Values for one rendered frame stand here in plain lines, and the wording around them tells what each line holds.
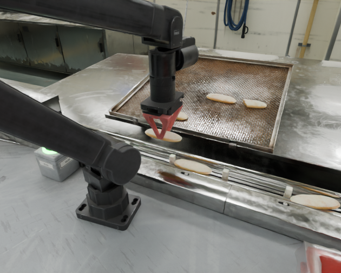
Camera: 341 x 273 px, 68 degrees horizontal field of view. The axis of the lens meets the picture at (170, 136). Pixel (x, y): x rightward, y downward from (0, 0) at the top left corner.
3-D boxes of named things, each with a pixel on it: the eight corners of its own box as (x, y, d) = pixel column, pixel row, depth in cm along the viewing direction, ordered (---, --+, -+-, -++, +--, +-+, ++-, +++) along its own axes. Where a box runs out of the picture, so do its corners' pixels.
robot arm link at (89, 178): (86, 186, 53) (102, 198, 50) (77, 145, 47) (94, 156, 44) (119, 165, 59) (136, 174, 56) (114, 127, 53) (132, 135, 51)
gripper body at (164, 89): (184, 99, 62) (185, 69, 58) (165, 117, 54) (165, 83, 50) (161, 95, 64) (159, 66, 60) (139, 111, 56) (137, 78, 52)
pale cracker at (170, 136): (142, 135, 64) (142, 131, 63) (149, 128, 67) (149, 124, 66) (178, 144, 60) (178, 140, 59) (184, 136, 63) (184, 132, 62)
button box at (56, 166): (42, 184, 68) (30, 150, 62) (64, 168, 74) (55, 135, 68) (65, 194, 65) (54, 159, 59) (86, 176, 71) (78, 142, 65)
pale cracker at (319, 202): (293, 208, 52) (294, 204, 52) (287, 195, 56) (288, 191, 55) (343, 210, 52) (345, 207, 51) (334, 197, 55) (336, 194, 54)
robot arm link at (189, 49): (137, 13, 50) (171, 17, 46) (173, 9, 58) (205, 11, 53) (141, 73, 56) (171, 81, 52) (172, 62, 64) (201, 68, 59)
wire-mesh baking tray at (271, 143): (109, 115, 81) (108, 111, 80) (174, 53, 115) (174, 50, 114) (272, 153, 63) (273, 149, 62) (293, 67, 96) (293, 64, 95)
